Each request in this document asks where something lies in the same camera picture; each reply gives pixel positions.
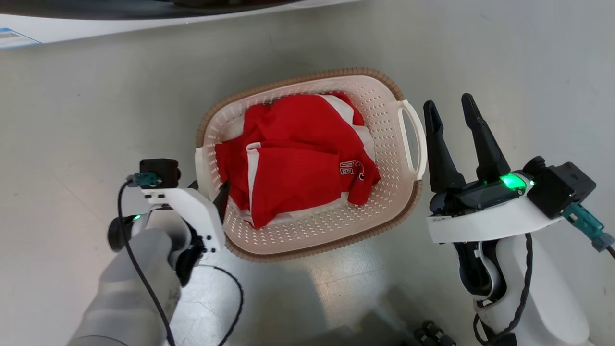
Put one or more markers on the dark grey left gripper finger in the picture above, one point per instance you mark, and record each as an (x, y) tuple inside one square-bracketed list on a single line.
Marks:
[(193, 184), (222, 198)]

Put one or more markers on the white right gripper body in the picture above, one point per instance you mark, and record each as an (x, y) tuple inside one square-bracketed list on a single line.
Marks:
[(485, 218)]

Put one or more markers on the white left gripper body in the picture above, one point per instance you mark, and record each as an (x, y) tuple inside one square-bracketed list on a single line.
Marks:
[(197, 209)]

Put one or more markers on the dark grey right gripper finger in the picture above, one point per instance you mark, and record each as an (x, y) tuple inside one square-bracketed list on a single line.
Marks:
[(485, 144), (439, 154)]

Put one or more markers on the white laundry basket brown rim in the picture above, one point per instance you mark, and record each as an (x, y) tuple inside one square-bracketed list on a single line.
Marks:
[(384, 120)]

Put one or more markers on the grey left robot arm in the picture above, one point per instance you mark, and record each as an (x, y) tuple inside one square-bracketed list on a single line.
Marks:
[(129, 298)]

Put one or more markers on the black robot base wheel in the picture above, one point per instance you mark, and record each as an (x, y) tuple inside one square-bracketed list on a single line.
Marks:
[(432, 334)]

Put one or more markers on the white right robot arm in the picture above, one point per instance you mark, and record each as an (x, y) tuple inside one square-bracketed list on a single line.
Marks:
[(543, 298)]

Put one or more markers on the red and white garment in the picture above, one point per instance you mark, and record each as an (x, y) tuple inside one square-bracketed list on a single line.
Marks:
[(298, 158)]

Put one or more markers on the white appliance with dark opening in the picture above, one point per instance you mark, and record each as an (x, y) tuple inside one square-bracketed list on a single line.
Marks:
[(144, 14)]

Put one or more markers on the blue label sticker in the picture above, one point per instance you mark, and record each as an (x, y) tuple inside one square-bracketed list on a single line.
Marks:
[(14, 37)]

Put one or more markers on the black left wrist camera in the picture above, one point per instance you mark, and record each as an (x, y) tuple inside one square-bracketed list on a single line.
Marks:
[(160, 172)]

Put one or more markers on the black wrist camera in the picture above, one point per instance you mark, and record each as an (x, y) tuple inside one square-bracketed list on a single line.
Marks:
[(559, 187), (160, 172)]

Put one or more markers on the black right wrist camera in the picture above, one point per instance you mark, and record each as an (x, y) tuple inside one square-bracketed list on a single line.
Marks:
[(559, 187)]

